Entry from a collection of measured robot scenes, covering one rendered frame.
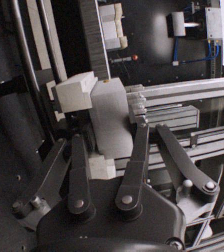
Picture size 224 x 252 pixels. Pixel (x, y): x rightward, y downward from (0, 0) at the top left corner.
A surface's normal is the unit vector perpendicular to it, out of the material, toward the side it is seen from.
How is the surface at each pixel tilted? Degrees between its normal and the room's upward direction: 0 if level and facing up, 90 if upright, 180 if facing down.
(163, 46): 90
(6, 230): 0
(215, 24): 90
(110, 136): 90
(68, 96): 90
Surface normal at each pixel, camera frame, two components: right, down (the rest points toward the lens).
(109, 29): 0.02, 0.42
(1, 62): 0.99, -0.16
